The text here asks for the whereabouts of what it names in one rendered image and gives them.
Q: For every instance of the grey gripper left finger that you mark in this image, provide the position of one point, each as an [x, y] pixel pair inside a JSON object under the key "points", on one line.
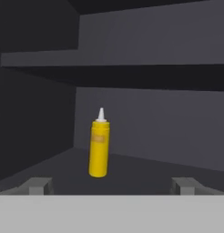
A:
{"points": [[38, 185]]}

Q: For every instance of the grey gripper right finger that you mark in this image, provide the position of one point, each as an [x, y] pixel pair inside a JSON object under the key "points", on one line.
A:
{"points": [[185, 185]]}

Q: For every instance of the dark grey cabinet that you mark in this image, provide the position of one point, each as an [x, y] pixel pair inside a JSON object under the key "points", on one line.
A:
{"points": [[165, 127]]}

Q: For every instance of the yellow mustard bottle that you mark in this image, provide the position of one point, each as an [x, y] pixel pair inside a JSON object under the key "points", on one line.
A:
{"points": [[99, 148]]}

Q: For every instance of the dark grey cabinet shelf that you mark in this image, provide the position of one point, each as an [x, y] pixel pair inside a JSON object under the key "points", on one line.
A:
{"points": [[123, 71]]}

